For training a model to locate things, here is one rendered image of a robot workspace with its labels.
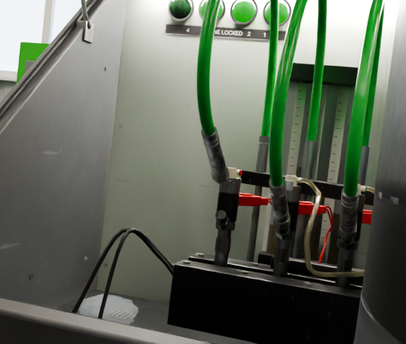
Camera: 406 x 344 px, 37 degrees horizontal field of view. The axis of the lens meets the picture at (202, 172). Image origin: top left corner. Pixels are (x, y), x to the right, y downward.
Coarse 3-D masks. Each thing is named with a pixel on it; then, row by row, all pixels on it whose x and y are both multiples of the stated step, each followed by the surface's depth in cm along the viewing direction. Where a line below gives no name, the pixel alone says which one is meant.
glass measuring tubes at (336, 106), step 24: (312, 72) 100; (336, 72) 99; (288, 96) 102; (336, 96) 100; (288, 120) 102; (336, 120) 102; (288, 144) 102; (336, 144) 102; (288, 168) 104; (336, 168) 102; (336, 216) 100; (264, 240) 106; (312, 240) 101; (336, 240) 100; (336, 264) 100
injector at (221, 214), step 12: (240, 180) 79; (228, 192) 78; (228, 204) 78; (216, 216) 77; (228, 216) 78; (216, 228) 80; (228, 228) 78; (216, 240) 80; (228, 240) 79; (216, 252) 80; (228, 252) 79; (216, 264) 80
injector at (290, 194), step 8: (288, 192) 76; (296, 192) 76; (288, 200) 76; (296, 200) 76; (288, 208) 76; (296, 208) 76; (296, 216) 77; (296, 224) 77; (280, 232) 75; (288, 232) 75; (280, 240) 77; (288, 240) 77; (280, 248) 77; (288, 248) 77; (280, 256) 77; (288, 256) 77; (280, 264) 77; (280, 272) 77
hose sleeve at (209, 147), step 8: (208, 136) 67; (216, 136) 67; (208, 144) 68; (216, 144) 68; (208, 152) 69; (216, 152) 69; (216, 160) 70; (224, 160) 72; (216, 168) 72; (224, 168) 73
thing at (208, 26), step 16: (208, 0) 63; (272, 0) 91; (208, 16) 62; (272, 16) 93; (208, 32) 61; (272, 32) 94; (208, 48) 62; (272, 48) 95; (208, 64) 62; (272, 64) 96; (208, 80) 62; (272, 80) 97; (208, 96) 63; (272, 96) 97; (208, 112) 64; (208, 128) 66
